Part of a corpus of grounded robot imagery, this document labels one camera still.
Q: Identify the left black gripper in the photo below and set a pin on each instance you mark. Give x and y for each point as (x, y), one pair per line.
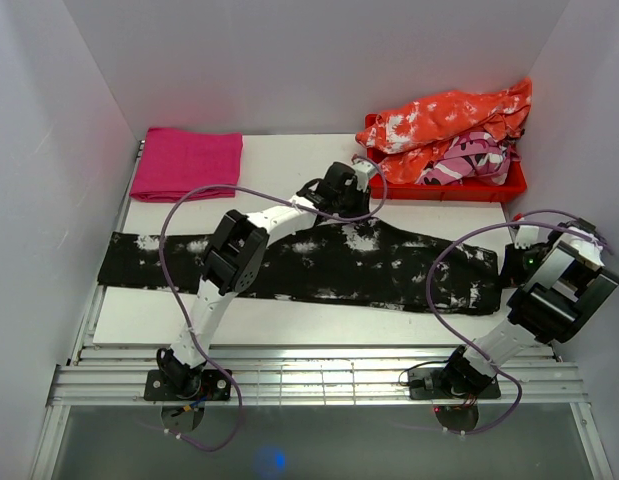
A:
(361, 204)

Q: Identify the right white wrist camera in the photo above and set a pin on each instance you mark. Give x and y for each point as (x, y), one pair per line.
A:
(526, 237)

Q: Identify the orange white tie-dye trousers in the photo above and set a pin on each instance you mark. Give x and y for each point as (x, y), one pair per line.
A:
(509, 107)

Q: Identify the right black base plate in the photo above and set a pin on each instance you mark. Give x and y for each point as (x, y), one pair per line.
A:
(424, 385)

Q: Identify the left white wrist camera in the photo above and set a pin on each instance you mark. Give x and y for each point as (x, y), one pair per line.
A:
(364, 170)

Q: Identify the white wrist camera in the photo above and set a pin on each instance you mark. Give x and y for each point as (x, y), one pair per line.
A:
(364, 170)
(526, 237)

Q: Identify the folded magenta trousers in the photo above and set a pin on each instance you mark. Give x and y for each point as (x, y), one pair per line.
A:
(175, 162)

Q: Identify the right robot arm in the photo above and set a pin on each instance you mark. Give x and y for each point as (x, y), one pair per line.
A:
(559, 284)

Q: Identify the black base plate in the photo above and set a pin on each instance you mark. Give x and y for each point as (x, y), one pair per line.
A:
(424, 385)
(209, 385)

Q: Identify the aluminium rail frame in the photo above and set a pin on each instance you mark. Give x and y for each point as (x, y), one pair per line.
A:
(306, 376)

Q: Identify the pink camouflage trousers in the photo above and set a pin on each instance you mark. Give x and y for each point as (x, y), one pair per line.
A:
(475, 155)

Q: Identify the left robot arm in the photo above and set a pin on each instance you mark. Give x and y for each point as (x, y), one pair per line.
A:
(234, 254)

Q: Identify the black white tie-dye trousers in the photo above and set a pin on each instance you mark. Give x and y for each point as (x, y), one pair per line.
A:
(369, 264)

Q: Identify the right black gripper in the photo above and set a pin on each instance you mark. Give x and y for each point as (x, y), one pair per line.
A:
(511, 274)

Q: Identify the red plastic bin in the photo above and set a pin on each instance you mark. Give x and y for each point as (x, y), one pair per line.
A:
(439, 187)

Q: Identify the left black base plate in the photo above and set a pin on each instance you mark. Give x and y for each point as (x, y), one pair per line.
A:
(209, 385)

